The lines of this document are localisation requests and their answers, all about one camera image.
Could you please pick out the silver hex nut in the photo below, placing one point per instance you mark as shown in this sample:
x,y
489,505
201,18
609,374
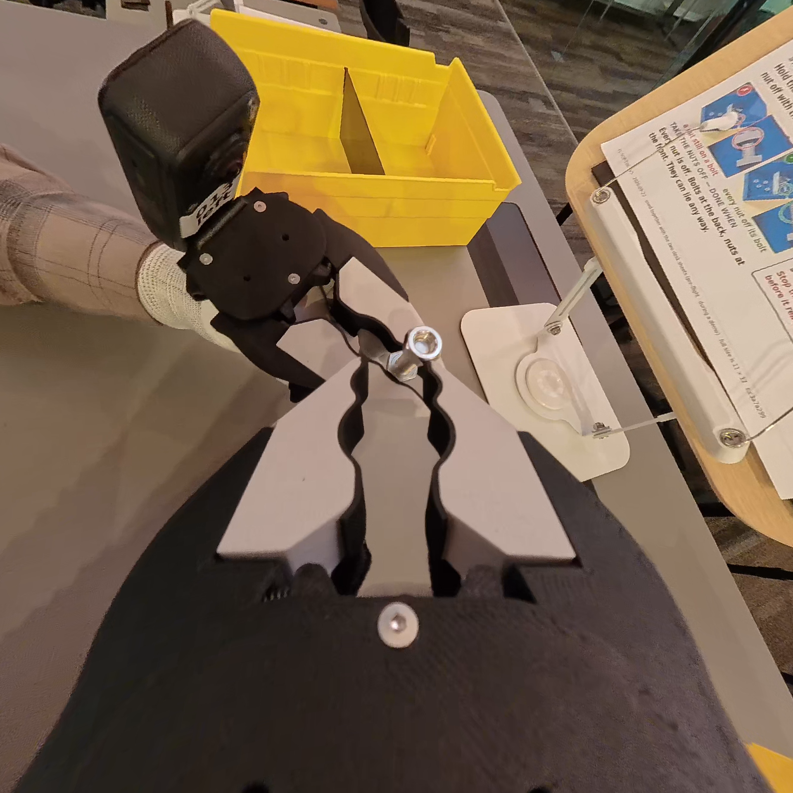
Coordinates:
x,y
391,365

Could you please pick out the wooden document stand board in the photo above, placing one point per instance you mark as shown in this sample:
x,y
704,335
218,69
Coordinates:
x,y
681,91

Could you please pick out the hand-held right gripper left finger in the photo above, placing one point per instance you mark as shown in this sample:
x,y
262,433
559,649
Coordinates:
x,y
297,489

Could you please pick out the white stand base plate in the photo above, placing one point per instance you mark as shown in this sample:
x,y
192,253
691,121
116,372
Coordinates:
x,y
495,347

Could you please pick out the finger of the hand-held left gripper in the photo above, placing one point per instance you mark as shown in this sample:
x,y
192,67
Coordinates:
x,y
372,291
313,347

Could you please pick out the silver hex bolt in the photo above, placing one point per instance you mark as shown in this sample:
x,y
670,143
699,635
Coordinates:
x,y
424,344

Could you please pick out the black backing sheet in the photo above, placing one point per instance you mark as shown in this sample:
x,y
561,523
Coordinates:
x,y
606,176

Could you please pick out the person's left hand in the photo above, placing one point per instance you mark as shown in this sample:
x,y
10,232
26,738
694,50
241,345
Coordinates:
x,y
164,285

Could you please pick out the white stand ledge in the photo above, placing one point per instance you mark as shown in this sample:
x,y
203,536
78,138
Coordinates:
x,y
678,347

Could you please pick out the clear plastic stand foot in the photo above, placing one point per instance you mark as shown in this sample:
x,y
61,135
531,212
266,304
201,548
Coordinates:
x,y
545,384

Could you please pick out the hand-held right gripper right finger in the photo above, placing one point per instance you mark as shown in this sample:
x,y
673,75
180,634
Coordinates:
x,y
495,495

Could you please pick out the yellow plastic bin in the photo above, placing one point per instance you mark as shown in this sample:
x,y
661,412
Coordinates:
x,y
402,204
777,774

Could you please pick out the person's left forearm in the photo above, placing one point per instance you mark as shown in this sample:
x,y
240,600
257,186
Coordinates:
x,y
62,235

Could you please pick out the white stand strut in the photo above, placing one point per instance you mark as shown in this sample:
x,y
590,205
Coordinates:
x,y
638,424
576,294

